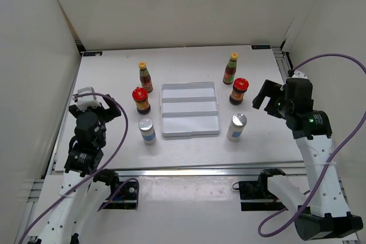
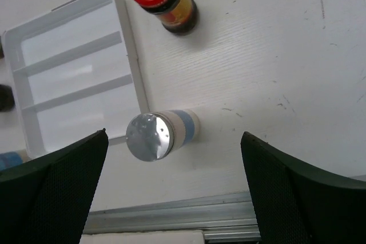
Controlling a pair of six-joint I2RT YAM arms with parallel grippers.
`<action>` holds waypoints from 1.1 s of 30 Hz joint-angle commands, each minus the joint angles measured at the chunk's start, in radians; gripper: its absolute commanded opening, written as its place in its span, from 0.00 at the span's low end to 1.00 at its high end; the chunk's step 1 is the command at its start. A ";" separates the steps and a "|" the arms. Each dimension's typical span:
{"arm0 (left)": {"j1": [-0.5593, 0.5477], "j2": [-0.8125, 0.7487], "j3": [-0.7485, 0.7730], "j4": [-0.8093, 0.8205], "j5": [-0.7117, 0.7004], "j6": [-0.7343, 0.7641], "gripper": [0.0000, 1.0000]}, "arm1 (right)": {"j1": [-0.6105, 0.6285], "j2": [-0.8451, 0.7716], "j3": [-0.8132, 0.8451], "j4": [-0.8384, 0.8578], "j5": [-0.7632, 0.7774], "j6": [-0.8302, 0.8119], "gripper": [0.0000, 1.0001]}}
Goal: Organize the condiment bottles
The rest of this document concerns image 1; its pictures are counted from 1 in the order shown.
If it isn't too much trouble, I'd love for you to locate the red-lid sauce jar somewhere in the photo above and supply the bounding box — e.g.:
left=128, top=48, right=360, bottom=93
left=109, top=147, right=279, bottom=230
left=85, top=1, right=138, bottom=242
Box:
left=229, top=78, right=249, bottom=105
left=132, top=87, right=151, bottom=114

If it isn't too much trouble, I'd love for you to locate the silver-lid white shaker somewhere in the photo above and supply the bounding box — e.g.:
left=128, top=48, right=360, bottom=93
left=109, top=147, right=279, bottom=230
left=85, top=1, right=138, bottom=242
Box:
left=226, top=113, right=248, bottom=141
left=138, top=118, right=157, bottom=144

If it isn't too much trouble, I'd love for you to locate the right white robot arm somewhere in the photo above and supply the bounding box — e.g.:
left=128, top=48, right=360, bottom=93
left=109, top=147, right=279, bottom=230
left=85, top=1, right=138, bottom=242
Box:
left=252, top=78, right=364, bottom=241

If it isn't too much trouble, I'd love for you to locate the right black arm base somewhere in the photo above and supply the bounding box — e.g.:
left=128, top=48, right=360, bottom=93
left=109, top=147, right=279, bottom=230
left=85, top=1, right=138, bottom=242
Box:
left=232, top=181, right=285, bottom=211

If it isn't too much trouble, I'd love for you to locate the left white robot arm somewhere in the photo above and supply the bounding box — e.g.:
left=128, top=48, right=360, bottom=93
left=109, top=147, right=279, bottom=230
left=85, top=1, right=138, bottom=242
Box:
left=23, top=91, right=126, bottom=243

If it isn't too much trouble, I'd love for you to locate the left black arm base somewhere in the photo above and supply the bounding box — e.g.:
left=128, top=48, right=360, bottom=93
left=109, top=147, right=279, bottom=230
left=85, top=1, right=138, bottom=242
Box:
left=99, top=178, right=140, bottom=211

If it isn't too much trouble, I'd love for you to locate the right tall yellow-cap sauce bottle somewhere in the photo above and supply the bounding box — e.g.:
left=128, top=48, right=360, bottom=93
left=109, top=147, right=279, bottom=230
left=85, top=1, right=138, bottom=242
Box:
left=222, top=53, right=238, bottom=85

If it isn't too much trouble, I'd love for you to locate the tall yellow-cap sauce bottle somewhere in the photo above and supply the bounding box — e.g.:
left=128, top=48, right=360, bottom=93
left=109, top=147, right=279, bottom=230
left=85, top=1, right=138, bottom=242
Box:
left=222, top=53, right=238, bottom=85
left=138, top=62, right=153, bottom=93

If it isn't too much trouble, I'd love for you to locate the right black corner label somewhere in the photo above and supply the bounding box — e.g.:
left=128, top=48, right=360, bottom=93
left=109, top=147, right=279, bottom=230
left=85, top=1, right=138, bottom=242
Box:
left=251, top=45, right=271, bottom=50

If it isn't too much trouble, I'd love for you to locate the black corner label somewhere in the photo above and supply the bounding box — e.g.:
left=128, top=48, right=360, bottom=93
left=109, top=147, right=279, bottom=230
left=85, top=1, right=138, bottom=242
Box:
left=251, top=45, right=271, bottom=50
left=82, top=51, right=103, bottom=57

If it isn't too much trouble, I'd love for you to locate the left tall yellow-cap sauce bottle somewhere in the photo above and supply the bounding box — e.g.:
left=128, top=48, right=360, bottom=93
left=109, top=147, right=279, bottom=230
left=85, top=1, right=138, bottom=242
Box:
left=138, top=62, right=153, bottom=93

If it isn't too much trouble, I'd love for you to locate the left black corner label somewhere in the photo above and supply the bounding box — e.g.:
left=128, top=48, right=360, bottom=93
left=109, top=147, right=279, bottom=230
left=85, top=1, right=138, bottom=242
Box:
left=82, top=51, right=103, bottom=57

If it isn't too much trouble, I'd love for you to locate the white divided organizer tray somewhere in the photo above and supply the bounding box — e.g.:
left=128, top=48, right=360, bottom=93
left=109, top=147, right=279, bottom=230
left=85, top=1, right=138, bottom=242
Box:
left=160, top=82, right=220, bottom=138

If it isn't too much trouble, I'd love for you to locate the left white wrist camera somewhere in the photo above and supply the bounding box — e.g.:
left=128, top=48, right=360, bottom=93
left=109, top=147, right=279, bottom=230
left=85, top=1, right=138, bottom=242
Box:
left=72, top=86, right=101, bottom=111

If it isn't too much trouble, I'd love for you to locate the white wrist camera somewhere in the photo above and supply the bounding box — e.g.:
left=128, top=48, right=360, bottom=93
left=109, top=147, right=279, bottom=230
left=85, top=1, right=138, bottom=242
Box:
left=291, top=70, right=308, bottom=79
left=72, top=86, right=101, bottom=111

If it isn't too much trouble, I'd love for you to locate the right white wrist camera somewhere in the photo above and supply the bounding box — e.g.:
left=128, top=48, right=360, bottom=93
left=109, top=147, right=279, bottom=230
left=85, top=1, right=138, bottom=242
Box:
left=291, top=70, right=308, bottom=79

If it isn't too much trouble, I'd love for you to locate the aluminium front rail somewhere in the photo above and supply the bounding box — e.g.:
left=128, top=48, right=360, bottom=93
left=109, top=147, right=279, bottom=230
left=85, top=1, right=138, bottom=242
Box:
left=115, top=161, right=306, bottom=177

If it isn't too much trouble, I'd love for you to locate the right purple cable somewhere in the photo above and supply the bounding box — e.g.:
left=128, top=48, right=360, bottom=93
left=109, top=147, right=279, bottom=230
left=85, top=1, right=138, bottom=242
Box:
left=258, top=53, right=366, bottom=238

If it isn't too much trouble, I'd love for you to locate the purple cable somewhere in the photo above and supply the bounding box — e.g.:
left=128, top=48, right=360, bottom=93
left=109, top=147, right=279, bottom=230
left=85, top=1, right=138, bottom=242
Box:
left=258, top=53, right=366, bottom=238
left=15, top=92, right=129, bottom=244

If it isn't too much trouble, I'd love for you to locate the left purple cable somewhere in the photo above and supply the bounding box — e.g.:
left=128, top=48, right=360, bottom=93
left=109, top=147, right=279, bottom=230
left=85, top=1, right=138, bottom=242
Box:
left=15, top=92, right=129, bottom=244

